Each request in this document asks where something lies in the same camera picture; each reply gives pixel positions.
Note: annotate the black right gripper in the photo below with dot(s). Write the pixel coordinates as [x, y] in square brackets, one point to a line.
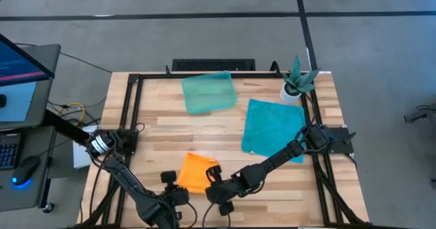
[221, 191]

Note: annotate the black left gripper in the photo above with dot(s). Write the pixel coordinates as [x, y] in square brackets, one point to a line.
[177, 196]

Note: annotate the orange microfiber towel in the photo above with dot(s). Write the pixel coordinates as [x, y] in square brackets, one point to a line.
[192, 171]

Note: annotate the teal microfiber towel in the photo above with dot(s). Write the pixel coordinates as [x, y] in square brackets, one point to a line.
[269, 126]

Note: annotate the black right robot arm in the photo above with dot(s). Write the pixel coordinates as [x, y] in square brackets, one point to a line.
[279, 157]

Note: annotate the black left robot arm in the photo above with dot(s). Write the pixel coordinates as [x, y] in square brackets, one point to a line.
[126, 181]

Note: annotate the translucent teal plastic basket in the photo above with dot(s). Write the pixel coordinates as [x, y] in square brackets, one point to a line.
[207, 92]

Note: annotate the white paper box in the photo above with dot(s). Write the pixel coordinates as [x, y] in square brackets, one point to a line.
[80, 157]

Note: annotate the black table clamp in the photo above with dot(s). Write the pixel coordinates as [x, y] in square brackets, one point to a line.
[167, 69]
[276, 67]

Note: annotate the white round plant pot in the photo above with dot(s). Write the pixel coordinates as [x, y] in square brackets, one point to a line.
[287, 97]

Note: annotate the black diagonal cart beam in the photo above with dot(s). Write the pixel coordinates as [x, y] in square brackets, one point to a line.
[64, 126]

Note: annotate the black caster wheel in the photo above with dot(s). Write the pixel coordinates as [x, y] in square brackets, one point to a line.
[48, 207]

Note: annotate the grey computer cart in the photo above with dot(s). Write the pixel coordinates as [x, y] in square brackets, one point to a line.
[37, 188]

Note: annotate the green leafy plant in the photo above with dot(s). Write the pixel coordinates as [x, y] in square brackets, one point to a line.
[299, 82]

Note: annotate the black computer mouse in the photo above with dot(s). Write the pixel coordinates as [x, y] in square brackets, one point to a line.
[25, 169]

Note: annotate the grey laptop computer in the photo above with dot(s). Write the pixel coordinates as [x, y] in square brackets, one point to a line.
[30, 103]

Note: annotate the black keyboard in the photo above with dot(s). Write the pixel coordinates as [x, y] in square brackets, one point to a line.
[8, 152]

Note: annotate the black stand leg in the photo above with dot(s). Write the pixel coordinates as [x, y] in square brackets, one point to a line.
[420, 114]

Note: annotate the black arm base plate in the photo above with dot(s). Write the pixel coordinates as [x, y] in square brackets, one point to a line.
[131, 149]
[340, 142]

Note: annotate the black aluminium table frame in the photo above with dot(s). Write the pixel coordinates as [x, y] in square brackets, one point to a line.
[221, 75]

